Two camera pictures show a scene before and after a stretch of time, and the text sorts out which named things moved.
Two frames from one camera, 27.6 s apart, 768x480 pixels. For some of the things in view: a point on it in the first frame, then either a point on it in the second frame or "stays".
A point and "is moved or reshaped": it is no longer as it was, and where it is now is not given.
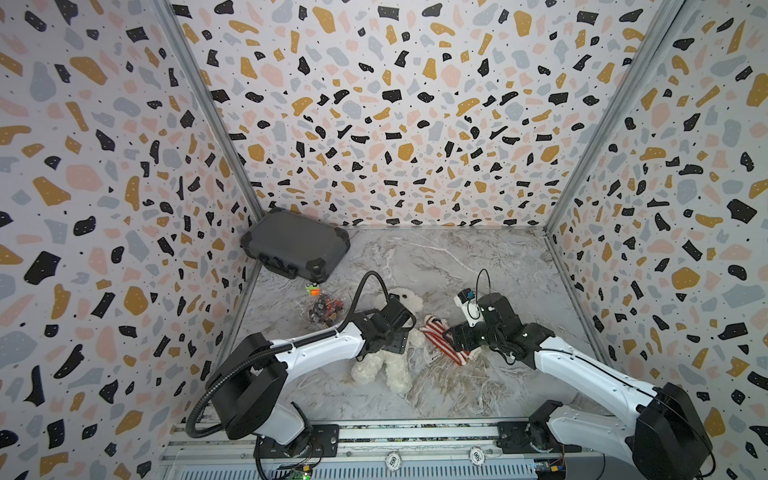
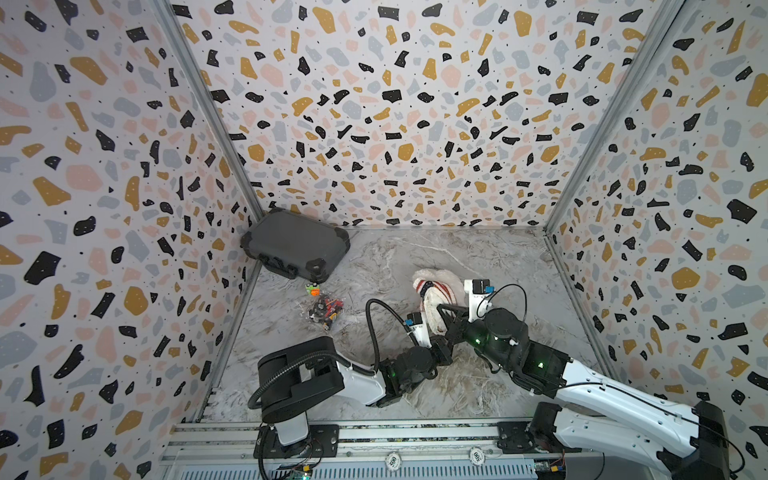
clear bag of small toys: x=325 y=308 stays
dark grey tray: x=293 y=244 stays
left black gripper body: x=395 y=327 → x=437 y=349
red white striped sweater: x=434 y=329 is moved or reshaped
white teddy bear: x=396 y=366 is moved or reshaped
